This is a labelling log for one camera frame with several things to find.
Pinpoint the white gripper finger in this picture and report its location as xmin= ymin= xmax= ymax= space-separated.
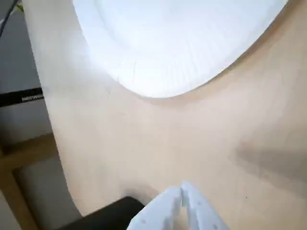
xmin=181 ymin=181 xmax=228 ymax=230
xmin=128 ymin=187 xmax=181 ymax=230

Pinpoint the thin black cable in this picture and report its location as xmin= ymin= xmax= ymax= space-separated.
xmin=0 ymin=0 xmax=22 ymax=33

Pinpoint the black band with print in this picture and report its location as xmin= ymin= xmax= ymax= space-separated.
xmin=0 ymin=88 xmax=44 ymax=107

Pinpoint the black table clamp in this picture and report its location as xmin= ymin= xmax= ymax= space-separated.
xmin=57 ymin=196 xmax=146 ymax=230

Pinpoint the wooden shelf frame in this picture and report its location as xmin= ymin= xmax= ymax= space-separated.
xmin=0 ymin=134 xmax=60 ymax=230

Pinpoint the white paper plate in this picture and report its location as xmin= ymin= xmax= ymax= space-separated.
xmin=71 ymin=0 xmax=292 ymax=99

